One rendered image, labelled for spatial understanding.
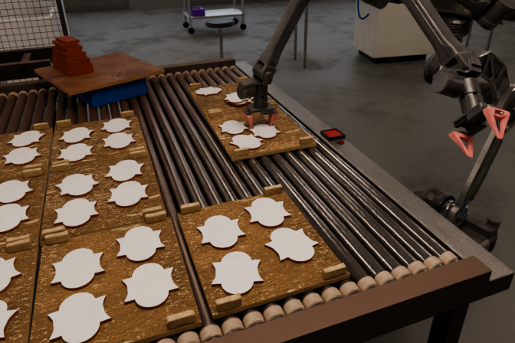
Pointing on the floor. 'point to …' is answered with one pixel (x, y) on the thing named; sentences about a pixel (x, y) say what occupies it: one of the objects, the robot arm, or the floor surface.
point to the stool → (220, 29)
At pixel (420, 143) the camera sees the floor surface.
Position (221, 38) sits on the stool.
